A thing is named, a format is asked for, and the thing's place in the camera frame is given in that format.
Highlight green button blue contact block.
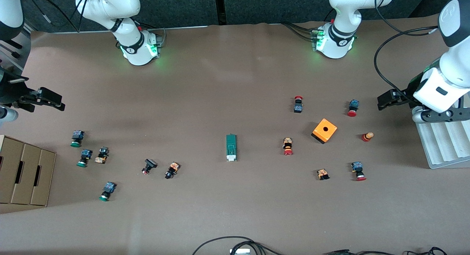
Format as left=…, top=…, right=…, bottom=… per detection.
left=76, top=149, right=93, bottom=168
left=70, top=130, right=85, bottom=148
left=99, top=182, right=117, bottom=202

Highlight white grooved tray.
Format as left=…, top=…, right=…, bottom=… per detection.
left=416, top=116, right=470, bottom=170

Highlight brown cardboard box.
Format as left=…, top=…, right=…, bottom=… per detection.
left=0, top=135, right=57, bottom=207

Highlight black square button red base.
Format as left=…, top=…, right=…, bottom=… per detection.
left=141, top=159, right=158, bottom=175

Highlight black button orange contact block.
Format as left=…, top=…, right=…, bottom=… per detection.
left=164, top=161, right=180, bottom=180

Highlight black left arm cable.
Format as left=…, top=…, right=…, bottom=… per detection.
left=374, top=0, right=440, bottom=101

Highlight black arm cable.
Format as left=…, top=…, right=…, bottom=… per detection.
left=26, top=0, right=89, bottom=33
left=374, top=0, right=440, bottom=101

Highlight orange button enclosure box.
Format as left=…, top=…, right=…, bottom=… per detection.
left=311, top=118, right=338, bottom=145

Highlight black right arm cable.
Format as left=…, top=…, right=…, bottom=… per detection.
left=26, top=0, right=89, bottom=33

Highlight beige black switch block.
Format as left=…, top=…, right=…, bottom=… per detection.
left=94, top=146, right=110, bottom=164

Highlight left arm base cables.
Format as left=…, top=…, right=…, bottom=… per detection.
left=283, top=22, right=318, bottom=43

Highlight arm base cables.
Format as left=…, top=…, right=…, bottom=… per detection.
left=140, top=22, right=167, bottom=46
left=283, top=22, right=318, bottom=43

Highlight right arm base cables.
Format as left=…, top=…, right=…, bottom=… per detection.
left=140, top=22, right=167, bottom=46

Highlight black tangled cable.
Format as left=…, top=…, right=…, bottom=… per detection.
left=404, top=247, right=448, bottom=255

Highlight black flat cable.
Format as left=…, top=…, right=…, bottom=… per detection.
left=323, top=249, right=395, bottom=255

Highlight black looped cable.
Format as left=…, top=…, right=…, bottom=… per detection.
left=193, top=236, right=283, bottom=255

